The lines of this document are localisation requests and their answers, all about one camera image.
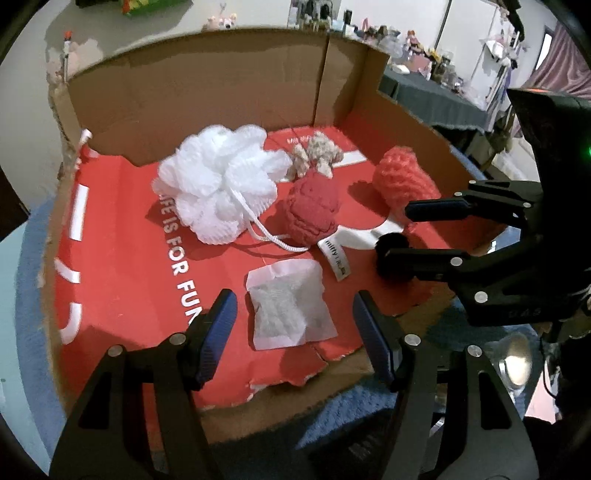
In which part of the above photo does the cardboard box with red lining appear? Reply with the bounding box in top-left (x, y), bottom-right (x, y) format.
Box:
top-left (39, 28), bottom-right (504, 453)

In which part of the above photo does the light blue bed sheet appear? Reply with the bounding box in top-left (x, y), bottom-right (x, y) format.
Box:
top-left (0, 240), bottom-right (61, 472)

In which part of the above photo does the pink plush toy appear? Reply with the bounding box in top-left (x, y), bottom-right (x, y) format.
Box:
top-left (205, 13), bottom-right (241, 31)

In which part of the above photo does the green tote bag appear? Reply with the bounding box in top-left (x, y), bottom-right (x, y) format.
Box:
top-left (120, 0), bottom-right (162, 17)

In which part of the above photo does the blue terry towel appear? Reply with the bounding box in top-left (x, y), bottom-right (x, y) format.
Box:
top-left (14, 198), bottom-right (546, 480)

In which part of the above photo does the red knitted ball with tag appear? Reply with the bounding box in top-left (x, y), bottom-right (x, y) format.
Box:
top-left (277, 170), bottom-right (352, 282)

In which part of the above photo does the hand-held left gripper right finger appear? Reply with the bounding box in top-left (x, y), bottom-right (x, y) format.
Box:
top-left (352, 291), bottom-right (539, 480)

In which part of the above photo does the dark grey tablecloth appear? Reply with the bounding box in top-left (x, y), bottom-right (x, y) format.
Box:
top-left (379, 65), bottom-right (490, 134)

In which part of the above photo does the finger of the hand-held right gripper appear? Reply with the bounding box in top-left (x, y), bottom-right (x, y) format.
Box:
top-left (376, 240), bottom-right (532, 303)
top-left (405, 180), bottom-right (546, 228)

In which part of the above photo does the row of desk knickknacks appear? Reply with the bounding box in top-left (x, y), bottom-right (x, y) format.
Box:
top-left (291, 0), bottom-right (467, 93)

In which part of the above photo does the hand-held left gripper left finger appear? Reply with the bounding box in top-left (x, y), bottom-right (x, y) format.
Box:
top-left (48, 288), bottom-right (238, 480)

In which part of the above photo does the white sachet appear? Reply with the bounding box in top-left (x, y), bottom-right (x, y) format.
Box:
top-left (245, 258), bottom-right (339, 352)

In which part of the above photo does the shiny metal object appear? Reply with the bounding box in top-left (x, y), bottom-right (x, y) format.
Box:
top-left (501, 332), bottom-right (536, 388)

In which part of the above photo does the small white plush toy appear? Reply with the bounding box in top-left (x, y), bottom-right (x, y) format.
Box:
top-left (285, 131), bottom-right (343, 181)

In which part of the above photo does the pink curtain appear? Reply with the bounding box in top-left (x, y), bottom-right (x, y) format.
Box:
top-left (531, 23), bottom-right (591, 97)

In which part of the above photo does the orange knitted scrubber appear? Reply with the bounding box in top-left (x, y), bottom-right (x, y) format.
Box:
top-left (372, 147), bottom-right (444, 236)

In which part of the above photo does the stick with orange tip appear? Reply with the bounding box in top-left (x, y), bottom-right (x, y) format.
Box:
top-left (62, 31), bottom-right (75, 84)

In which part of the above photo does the black scrunchie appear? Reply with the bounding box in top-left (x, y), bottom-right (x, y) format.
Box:
top-left (374, 233), bottom-right (411, 278)

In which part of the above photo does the white mesh bath pouf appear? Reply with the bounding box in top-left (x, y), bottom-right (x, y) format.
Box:
top-left (151, 124), bottom-right (311, 254)

